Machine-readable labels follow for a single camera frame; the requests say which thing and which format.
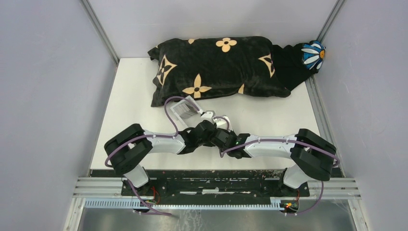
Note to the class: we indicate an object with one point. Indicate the aluminium frame rail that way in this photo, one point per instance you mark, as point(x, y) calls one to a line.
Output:
point(165, 188)

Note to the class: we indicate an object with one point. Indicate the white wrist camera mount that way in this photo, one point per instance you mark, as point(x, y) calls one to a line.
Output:
point(208, 115)
point(223, 122)

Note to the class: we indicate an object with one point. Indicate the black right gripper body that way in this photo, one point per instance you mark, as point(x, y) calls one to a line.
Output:
point(229, 133)

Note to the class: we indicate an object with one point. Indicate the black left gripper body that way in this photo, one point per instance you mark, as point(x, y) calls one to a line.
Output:
point(206, 143)

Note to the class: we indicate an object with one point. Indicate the black cloth with daisy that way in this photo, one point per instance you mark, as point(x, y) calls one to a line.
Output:
point(295, 64)

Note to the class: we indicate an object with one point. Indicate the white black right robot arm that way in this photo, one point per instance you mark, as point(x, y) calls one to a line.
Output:
point(314, 157)

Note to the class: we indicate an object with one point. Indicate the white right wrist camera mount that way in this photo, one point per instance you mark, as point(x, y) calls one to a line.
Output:
point(223, 122)

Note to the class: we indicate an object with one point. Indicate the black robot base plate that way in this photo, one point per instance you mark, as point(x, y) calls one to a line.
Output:
point(217, 199)

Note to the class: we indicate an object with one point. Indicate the white plastic card tray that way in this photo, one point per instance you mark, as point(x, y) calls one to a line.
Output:
point(188, 100)

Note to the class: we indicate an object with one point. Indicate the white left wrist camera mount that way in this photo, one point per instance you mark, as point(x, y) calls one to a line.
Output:
point(208, 115)

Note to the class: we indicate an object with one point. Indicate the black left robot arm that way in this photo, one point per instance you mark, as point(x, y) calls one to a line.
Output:
point(127, 149)

